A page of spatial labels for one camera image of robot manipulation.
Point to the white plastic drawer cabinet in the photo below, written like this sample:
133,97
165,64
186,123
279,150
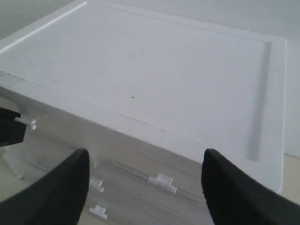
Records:
154,89

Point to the translucent top drawer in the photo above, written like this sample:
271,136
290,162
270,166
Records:
58,134

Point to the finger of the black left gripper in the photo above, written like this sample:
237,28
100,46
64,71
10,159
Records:
11,131

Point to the translucent bottom drawer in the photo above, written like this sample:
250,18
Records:
122,213

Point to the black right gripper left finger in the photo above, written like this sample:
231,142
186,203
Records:
57,198

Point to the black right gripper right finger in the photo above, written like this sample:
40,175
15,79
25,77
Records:
234,198

